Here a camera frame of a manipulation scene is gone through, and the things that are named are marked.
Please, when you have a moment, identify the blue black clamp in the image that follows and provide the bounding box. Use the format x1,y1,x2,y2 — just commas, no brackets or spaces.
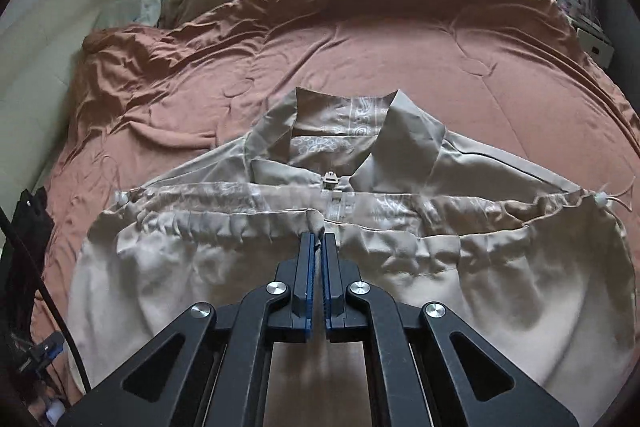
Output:
20,332,66,373

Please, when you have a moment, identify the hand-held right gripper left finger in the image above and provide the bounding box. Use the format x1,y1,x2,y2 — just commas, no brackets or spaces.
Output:
57,231,317,427

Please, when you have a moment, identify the pale pillow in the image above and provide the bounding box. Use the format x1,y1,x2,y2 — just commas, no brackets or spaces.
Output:
95,0,176,30

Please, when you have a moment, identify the beige zip jacket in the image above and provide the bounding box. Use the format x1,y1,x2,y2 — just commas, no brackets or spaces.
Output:
67,87,638,427

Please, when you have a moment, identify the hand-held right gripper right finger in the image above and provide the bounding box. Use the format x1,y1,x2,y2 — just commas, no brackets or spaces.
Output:
324,232,581,427

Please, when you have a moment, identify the white nightstand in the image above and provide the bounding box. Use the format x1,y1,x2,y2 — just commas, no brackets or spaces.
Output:
575,24,616,68

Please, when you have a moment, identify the brown blanket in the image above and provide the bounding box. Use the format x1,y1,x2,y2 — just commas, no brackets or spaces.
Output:
30,0,640,398

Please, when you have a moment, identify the black cable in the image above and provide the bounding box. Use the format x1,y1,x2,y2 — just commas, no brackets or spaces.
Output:
0,207,93,395

